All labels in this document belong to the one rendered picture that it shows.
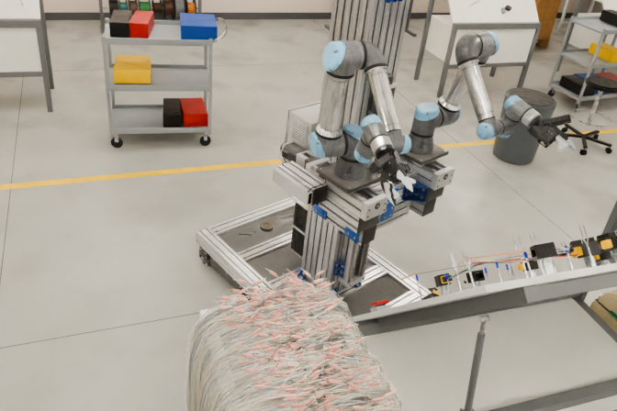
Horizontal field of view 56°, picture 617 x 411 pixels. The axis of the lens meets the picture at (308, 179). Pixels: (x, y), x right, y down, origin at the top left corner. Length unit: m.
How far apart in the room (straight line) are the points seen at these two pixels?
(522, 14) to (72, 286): 5.63
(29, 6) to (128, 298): 3.03
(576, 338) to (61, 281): 2.85
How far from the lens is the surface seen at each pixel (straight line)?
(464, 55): 2.73
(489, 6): 7.12
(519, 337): 2.63
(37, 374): 3.41
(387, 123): 2.28
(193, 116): 5.18
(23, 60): 5.85
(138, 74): 5.05
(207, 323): 1.45
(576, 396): 2.22
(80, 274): 3.93
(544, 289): 1.71
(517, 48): 7.37
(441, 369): 2.38
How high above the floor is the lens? 2.50
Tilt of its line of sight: 31 degrees down
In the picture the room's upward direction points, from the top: 7 degrees clockwise
